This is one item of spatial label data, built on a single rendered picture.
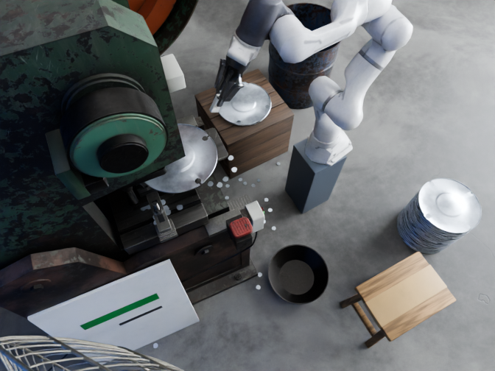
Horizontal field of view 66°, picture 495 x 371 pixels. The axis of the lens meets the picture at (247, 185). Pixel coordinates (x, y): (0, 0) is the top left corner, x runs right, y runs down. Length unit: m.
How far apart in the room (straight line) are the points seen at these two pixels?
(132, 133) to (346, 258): 1.56
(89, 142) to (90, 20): 0.20
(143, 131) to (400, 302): 1.32
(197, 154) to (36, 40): 0.78
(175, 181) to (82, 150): 0.64
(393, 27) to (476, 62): 1.91
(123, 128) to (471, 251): 1.99
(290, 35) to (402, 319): 1.18
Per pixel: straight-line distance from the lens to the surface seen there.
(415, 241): 2.14
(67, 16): 0.75
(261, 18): 1.10
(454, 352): 2.16
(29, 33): 0.75
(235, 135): 1.94
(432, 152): 2.57
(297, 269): 2.02
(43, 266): 1.22
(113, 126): 0.70
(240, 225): 1.26
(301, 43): 1.10
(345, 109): 1.47
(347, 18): 1.22
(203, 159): 1.36
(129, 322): 1.73
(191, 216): 1.35
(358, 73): 1.47
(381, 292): 1.73
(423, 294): 1.79
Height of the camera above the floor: 1.92
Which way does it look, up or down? 62 degrees down
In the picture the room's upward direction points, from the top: 1 degrees clockwise
